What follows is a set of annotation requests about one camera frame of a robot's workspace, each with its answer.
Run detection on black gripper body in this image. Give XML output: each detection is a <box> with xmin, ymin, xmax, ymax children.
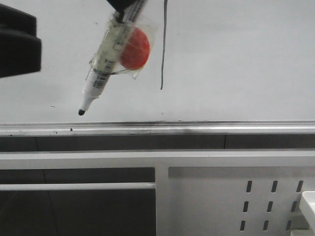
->
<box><xmin>0</xmin><ymin>4</ymin><xmax>42</xmax><ymax>78</ymax></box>

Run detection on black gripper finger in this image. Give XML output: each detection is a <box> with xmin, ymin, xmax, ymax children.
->
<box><xmin>107</xmin><ymin>0</ymin><xmax>147</xmax><ymax>12</ymax></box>

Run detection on red round magnet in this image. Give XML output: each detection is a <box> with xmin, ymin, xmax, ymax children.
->
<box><xmin>113</xmin><ymin>15</ymin><xmax>158</xmax><ymax>79</ymax></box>

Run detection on white black whiteboard marker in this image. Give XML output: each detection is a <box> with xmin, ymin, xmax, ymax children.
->
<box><xmin>78</xmin><ymin>4</ymin><xmax>146</xmax><ymax>116</ymax></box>

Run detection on white whiteboard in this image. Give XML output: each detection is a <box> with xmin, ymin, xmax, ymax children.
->
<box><xmin>0</xmin><ymin>0</ymin><xmax>315</xmax><ymax>123</ymax></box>

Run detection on white perforated metal rack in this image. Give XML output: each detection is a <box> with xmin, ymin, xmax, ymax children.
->
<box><xmin>0</xmin><ymin>150</ymin><xmax>315</xmax><ymax>236</ymax></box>

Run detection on white plastic marker tray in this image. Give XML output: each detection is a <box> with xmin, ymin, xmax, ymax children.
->
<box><xmin>299</xmin><ymin>191</ymin><xmax>315</xmax><ymax>235</ymax></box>

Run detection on aluminium whiteboard tray rail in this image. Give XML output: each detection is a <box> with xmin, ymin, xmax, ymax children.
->
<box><xmin>0</xmin><ymin>120</ymin><xmax>315</xmax><ymax>137</ymax></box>

